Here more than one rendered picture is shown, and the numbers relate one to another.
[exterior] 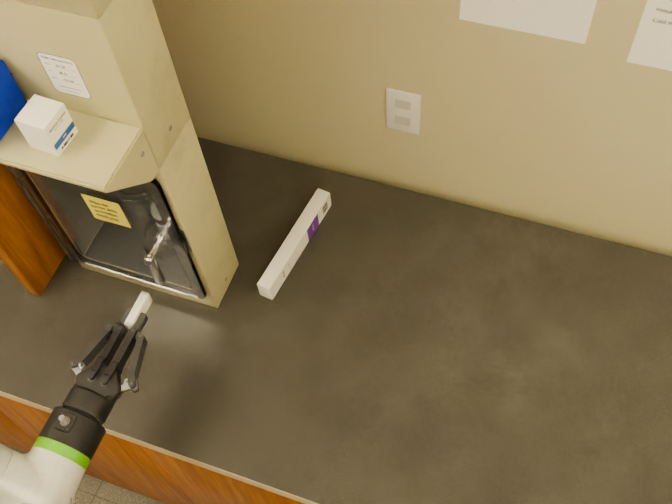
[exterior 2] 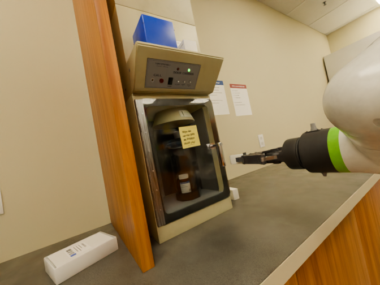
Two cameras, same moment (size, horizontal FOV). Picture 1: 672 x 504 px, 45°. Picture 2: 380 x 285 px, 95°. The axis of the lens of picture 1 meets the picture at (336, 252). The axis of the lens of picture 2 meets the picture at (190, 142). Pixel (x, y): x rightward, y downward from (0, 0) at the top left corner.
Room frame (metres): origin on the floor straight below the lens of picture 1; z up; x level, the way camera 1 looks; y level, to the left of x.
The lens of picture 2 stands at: (0.52, 0.93, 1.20)
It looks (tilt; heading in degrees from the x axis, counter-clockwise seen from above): 3 degrees up; 301
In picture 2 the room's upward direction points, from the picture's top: 11 degrees counter-clockwise
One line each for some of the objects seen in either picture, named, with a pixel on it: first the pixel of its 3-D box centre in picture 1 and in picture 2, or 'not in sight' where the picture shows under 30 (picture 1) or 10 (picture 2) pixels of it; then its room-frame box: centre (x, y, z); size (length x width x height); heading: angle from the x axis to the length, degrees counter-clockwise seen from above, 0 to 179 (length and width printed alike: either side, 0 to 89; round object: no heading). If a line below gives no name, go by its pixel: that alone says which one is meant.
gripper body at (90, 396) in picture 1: (95, 391); (286, 154); (0.54, 0.43, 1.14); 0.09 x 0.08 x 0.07; 154
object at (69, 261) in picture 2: not in sight; (82, 253); (1.12, 0.66, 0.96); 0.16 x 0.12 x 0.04; 81
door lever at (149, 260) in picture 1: (158, 261); (218, 154); (0.77, 0.32, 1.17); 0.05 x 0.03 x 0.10; 154
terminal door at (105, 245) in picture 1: (110, 225); (189, 153); (0.84, 0.40, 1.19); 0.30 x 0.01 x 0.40; 64
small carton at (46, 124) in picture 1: (46, 125); (188, 52); (0.78, 0.38, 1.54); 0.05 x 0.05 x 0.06; 61
